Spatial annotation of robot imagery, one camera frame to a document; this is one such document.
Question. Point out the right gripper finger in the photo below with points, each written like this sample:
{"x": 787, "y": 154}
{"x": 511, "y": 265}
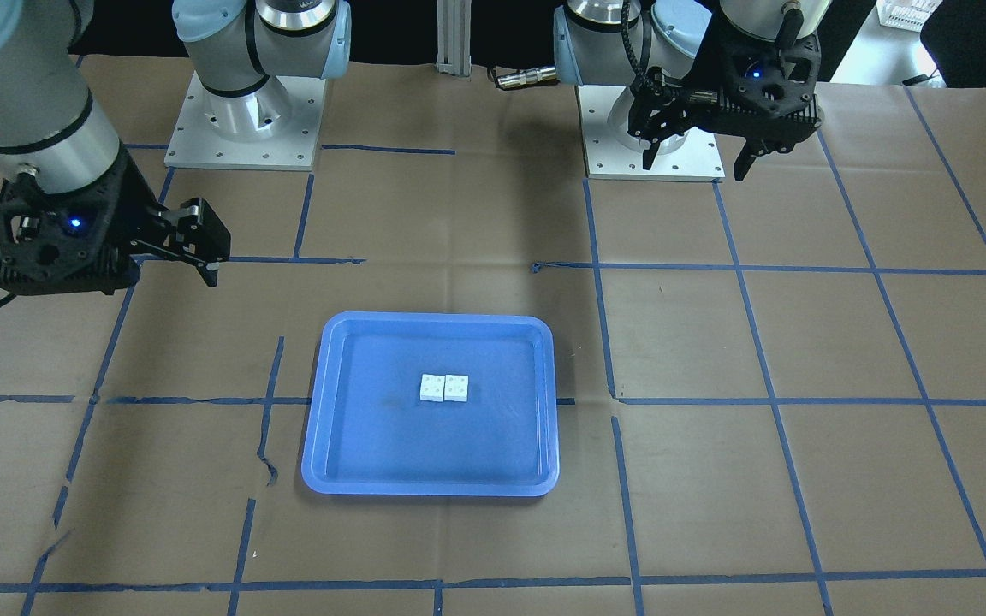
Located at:
{"x": 192, "y": 233}

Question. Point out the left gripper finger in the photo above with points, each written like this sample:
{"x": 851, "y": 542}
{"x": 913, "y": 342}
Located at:
{"x": 661, "y": 110}
{"x": 752, "y": 150}

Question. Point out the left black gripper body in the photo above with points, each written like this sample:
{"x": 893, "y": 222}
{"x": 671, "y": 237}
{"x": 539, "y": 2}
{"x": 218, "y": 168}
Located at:
{"x": 709, "y": 70}

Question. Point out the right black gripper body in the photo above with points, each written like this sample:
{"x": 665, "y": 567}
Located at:
{"x": 127, "y": 208}

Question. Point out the white block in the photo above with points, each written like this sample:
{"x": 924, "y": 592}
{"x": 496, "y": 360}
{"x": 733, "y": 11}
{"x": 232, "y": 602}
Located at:
{"x": 455, "y": 388}
{"x": 432, "y": 387}

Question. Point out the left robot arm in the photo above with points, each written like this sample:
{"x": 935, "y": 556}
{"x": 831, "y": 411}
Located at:
{"x": 601, "y": 46}

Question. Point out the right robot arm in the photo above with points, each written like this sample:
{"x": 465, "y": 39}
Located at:
{"x": 244, "y": 85}

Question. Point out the blue plastic tray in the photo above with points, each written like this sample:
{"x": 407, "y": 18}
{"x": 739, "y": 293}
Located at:
{"x": 368, "y": 433}

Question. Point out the aluminium frame post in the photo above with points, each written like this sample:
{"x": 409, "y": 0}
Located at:
{"x": 453, "y": 38}

